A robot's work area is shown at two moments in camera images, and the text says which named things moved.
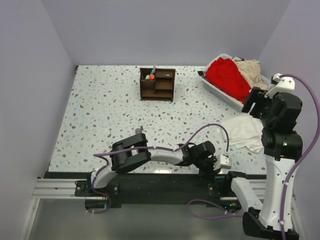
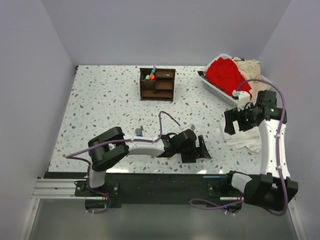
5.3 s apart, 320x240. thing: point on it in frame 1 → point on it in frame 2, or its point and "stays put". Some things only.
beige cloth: x=251 y=70 stays put
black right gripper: x=256 y=95 → x=232 y=115
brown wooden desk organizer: x=161 y=89 stays put
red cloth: x=225 y=74 stays put
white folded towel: x=245 y=131 stays put
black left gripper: x=210 y=173 → x=198 y=152
